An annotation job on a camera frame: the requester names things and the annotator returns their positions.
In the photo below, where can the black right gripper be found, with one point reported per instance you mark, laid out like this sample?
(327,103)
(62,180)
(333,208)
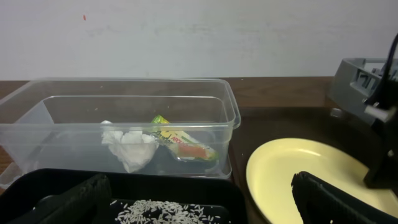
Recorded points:
(382,105)

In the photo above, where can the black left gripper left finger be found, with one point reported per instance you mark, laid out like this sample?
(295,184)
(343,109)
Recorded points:
(87,202)

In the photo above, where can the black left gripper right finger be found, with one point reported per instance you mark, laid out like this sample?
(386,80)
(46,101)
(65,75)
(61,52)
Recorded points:
(318,201)

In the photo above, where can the yellow plate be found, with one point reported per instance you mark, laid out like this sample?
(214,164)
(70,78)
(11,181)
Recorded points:
(271,168)

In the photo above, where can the white tissue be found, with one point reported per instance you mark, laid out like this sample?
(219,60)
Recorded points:
(133,149)

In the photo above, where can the green snack wrapper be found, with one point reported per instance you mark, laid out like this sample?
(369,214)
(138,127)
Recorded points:
(184,147)

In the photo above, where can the grey dishwasher rack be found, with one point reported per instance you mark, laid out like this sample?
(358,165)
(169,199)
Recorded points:
(355,81)

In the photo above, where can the pile of rice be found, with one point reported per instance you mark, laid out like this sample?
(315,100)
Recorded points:
(164,212)

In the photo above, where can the black plastic bin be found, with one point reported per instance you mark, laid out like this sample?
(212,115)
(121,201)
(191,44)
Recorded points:
(36,187)

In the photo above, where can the dark brown tray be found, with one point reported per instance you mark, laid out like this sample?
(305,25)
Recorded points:
(333,127)

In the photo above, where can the clear plastic bin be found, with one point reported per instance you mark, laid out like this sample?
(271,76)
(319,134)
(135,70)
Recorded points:
(56,122)

